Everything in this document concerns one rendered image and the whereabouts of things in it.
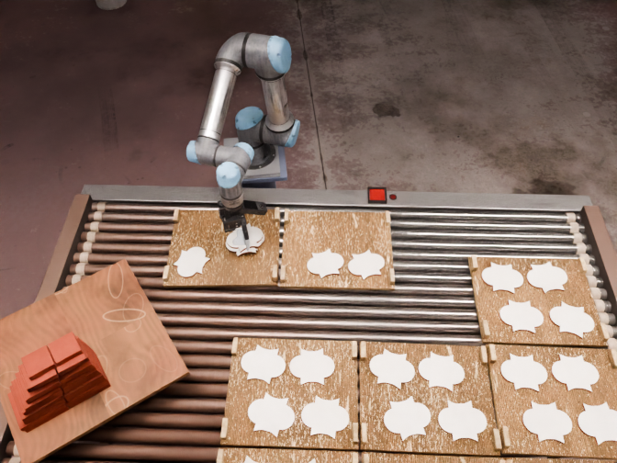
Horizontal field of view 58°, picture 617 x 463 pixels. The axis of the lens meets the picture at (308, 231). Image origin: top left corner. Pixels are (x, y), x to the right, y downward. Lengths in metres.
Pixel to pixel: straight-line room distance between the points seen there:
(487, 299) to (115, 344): 1.25
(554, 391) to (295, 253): 0.98
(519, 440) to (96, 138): 3.25
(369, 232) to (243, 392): 0.77
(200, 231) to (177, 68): 2.55
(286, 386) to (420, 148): 2.38
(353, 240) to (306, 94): 2.24
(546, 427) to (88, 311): 1.47
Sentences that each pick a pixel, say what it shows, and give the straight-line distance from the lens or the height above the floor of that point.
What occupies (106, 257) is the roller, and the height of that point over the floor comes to 0.92.
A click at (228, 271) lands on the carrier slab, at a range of 2.07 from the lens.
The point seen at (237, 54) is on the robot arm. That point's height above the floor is 1.49.
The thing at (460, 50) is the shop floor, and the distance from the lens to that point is 4.80.
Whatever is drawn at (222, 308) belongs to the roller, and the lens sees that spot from 2.01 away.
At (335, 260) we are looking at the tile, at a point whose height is 0.95.
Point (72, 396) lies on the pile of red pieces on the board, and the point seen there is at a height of 1.10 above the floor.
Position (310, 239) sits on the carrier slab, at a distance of 2.13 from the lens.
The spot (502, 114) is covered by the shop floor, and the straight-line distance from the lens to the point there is 4.27.
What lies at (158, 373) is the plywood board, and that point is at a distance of 1.81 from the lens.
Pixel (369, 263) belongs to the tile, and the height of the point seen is 0.95.
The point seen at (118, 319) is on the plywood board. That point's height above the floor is 1.04.
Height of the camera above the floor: 2.64
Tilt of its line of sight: 52 degrees down
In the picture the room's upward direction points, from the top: straight up
